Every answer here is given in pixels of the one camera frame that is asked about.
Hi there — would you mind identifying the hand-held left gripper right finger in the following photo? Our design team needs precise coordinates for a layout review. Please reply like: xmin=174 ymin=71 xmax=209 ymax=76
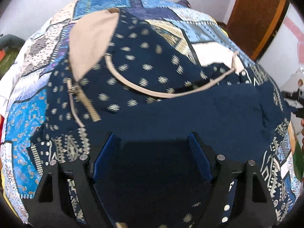
xmin=188 ymin=132 xmax=279 ymax=228

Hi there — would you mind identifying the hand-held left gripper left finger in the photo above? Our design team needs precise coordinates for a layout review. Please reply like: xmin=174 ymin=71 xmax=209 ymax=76
xmin=22 ymin=132 xmax=122 ymax=228

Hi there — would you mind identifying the navy patterned dress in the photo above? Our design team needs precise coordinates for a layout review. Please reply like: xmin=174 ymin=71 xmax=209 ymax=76
xmin=31 ymin=9 xmax=297 ymax=228

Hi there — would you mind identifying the green cloth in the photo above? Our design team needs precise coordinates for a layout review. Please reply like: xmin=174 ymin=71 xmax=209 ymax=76
xmin=293 ymin=135 xmax=304 ymax=182

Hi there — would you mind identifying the blue patchwork bedspread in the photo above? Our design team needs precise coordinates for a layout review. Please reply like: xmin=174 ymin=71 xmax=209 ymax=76
xmin=0 ymin=0 xmax=304 ymax=226

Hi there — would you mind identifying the brown wooden door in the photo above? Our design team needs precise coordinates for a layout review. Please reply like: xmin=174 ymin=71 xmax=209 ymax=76
xmin=227 ymin=0 xmax=290 ymax=61

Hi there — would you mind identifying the white pillow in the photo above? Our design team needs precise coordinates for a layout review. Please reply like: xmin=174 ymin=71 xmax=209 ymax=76
xmin=0 ymin=70 xmax=16 ymax=107

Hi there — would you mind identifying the green mat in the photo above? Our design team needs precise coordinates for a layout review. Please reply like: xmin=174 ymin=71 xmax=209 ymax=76
xmin=0 ymin=47 xmax=21 ymax=76

